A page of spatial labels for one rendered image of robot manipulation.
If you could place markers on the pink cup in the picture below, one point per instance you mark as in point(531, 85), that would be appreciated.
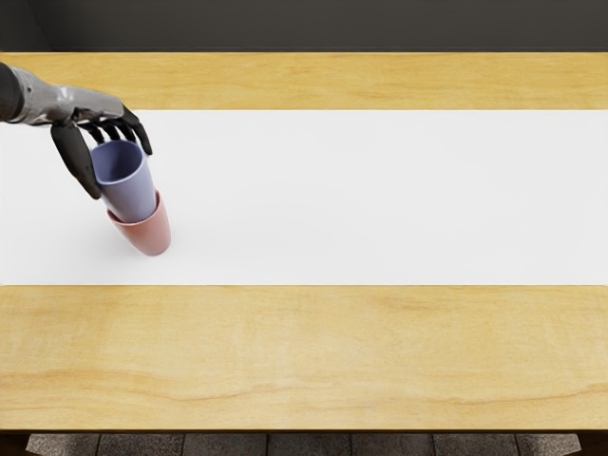
point(152, 235)

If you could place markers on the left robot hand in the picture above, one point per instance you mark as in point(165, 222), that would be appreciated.
point(71, 102)

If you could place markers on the lavender blue cup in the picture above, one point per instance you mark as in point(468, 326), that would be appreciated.
point(130, 190)

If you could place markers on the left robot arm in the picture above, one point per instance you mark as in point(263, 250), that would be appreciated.
point(7, 92)

